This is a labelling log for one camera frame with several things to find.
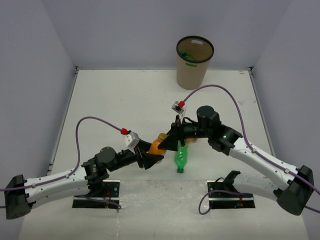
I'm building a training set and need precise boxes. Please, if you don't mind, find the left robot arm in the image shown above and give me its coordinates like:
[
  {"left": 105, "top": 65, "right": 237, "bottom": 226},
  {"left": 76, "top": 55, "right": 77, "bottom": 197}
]
[{"left": 4, "top": 142, "right": 164, "bottom": 220}]

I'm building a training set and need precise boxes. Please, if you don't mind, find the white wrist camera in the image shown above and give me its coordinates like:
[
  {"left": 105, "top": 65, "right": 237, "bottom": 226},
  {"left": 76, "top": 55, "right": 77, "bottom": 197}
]
[
  {"left": 171, "top": 100, "right": 187, "bottom": 121},
  {"left": 124, "top": 131, "right": 140, "bottom": 149}
]

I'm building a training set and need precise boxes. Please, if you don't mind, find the brown cardboard bin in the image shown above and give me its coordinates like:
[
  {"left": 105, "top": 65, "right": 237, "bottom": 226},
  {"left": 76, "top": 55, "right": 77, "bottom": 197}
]
[{"left": 176, "top": 35, "right": 215, "bottom": 90}]

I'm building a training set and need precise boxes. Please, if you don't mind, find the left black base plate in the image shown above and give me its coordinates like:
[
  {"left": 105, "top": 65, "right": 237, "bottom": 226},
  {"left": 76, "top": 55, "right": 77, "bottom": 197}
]
[{"left": 72, "top": 180, "right": 121, "bottom": 210}]

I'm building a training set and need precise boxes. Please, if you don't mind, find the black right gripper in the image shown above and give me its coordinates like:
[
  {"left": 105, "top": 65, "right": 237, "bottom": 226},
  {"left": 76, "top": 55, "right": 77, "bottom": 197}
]
[{"left": 158, "top": 115, "right": 211, "bottom": 151}]

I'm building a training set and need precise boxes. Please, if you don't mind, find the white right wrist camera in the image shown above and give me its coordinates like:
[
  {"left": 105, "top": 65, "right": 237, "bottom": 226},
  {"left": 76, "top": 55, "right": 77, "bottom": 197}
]
[{"left": 171, "top": 100, "right": 187, "bottom": 121}]

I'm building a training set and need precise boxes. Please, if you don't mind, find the green bottle front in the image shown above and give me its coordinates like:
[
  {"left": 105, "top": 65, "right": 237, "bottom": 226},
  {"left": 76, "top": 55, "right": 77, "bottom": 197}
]
[{"left": 174, "top": 141, "right": 189, "bottom": 174}]

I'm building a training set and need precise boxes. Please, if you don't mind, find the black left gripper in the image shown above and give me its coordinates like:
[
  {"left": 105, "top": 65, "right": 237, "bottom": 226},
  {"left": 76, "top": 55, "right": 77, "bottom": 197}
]
[{"left": 107, "top": 137, "right": 164, "bottom": 172}]

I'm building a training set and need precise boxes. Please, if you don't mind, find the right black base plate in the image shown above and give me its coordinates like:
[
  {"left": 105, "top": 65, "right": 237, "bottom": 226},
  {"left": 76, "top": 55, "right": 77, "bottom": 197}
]
[{"left": 207, "top": 177, "right": 256, "bottom": 210}]

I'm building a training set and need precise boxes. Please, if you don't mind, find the green bottle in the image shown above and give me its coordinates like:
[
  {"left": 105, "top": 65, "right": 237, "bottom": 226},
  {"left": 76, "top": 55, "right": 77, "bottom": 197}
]
[
  {"left": 174, "top": 141, "right": 189, "bottom": 174},
  {"left": 180, "top": 51, "right": 198, "bottom": 63}
]

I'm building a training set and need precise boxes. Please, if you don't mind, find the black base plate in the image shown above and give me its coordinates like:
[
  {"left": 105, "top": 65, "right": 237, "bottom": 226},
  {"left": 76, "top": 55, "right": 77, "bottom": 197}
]
[
  {"left": 72, "top": 180, "right": 121, "bottom": 210},
  {"left": 207, "top": 177, "right": 256, "bottom": 210}
]

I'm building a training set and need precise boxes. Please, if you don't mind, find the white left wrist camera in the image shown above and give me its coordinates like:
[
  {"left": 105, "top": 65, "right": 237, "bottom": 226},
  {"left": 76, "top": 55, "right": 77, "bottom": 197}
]
[{"left": 124, "top": 131, "right": 140, "bottom": 149}]

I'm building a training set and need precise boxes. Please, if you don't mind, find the orange bottle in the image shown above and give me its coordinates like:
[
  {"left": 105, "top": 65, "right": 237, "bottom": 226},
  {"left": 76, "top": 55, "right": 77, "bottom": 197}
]
[
  {"left": 186, "top": 138, "right": 198, "bottom": 144},
  {"left": 148, "top": 133, "right": 168, "bottom": 157}
]

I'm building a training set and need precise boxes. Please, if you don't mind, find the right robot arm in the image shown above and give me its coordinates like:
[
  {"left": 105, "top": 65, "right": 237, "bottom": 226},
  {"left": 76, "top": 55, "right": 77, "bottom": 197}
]
[{"left": 158, "top": 105, "right": 315, "bottom": 216}]

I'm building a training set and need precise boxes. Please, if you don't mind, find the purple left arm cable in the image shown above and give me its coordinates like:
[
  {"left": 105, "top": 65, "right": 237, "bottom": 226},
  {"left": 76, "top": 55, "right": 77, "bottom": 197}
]
[{"left": 0, "top": 116, "right": 128, "bottom": 210}]

